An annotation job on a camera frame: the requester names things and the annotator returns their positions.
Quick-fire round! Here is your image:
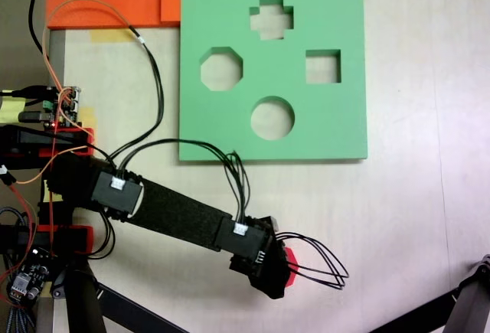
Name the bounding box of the red base bracket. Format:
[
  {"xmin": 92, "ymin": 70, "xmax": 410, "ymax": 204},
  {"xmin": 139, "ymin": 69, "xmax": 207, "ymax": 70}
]
[
  {"xmin": 37, "ymin": 126, "xmax": 96, "ymax": 157},
  {"xmin": 36, "ymin": 224, "xmax": 96, "ymax": 254}
]

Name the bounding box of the yellow masking tape piece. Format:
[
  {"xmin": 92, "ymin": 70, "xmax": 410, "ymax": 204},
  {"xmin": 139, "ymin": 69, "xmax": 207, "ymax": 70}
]
[
  {"xmin": 0, "ymin": 96, "xmax": 27, "ymax": 123},
  {"xmin": 89, "ymin": 28, "xmax": 134, "ymax": 44},
  {"xmin": 77, "ymin": 106, "xmax": 96, "ymax": 128},
  {"xmin": 42, "ymin": 178, "xmax": 65, "ymax": 203}
]

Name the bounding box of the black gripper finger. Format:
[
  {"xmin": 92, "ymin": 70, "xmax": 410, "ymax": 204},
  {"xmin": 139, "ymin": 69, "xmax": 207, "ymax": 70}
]
[
  {"xmin": 263, "ymin": 216, "xmax": 284, "ymax": 248},
  {"xmin": 248, "ymin": 277, "xmax": 287, "ymax": 300}
]

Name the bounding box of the small black circuit board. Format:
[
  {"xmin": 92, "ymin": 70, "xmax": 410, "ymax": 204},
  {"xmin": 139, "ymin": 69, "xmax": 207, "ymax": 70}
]
[{"xmin": 6, "ymin": 246, "xmax": 53, "ymax": 307}]

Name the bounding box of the green shape sorting board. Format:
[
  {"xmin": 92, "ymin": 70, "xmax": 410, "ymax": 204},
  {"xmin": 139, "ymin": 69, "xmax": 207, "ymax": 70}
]
[{"xmin": 178, "ymin": 0, "xmax": 369, "ymax": 165}]

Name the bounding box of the black table clamp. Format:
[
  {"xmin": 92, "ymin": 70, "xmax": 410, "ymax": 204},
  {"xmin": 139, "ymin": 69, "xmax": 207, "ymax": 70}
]
[
  {"xmin": 0, "ymin": 124, "xmax": 91, "ymax": 169},
  {"xmin": 0, "ymin": 224, "xmax": 54, "ymax": 252}
]

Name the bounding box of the red octagonal pillar block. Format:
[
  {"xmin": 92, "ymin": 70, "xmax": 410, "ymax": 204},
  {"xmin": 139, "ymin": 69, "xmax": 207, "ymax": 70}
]
[{"xmin": 282, "ymin": 246, "xmax": 299, "ymax": 288}]

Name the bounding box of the thin orange wire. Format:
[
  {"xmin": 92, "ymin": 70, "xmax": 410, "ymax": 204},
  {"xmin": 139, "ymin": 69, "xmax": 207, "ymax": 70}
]
[{"xmin": 41, "ymin": 0, "xmax": 135, "ymax": 99}]

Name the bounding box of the thin black wire bundle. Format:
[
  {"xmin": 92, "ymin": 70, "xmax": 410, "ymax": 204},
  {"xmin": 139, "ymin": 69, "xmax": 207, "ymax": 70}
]
[
  {"xmin": 120, "ymin": 139, "xmax": 252, "ymax": 229},
  {"xmin": 109, "ymin": 26, "xmax": 165, "ymax": 175},
  {"xmin": 274, "ymin": 232, "xmax": 350, "ymax": 291}
]

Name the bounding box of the braided grey cable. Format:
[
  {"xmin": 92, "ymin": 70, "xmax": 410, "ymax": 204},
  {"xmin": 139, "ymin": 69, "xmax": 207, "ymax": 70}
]
[{"xmin": 2, "ymin": 304, "xmax": 39, "ymax": 333}]

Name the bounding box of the motor driver circuit board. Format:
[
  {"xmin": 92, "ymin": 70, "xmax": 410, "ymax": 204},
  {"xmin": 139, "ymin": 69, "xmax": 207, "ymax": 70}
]
[{"xmin": 41, "ymin": 85, "xmax": 83, "ymax": 127}]

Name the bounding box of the grey tripod leg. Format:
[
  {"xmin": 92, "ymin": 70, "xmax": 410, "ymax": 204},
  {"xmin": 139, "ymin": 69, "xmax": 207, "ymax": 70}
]
[{"xmin": 367, "ymin": 254, "xmax": 490, "ymax": 333}]

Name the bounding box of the thick black cable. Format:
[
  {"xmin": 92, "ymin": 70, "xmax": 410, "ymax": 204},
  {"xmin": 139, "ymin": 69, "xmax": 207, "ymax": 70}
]
[{"xmin": 27, "ymin": 0, "xmax": 46, "ymax": 55}]

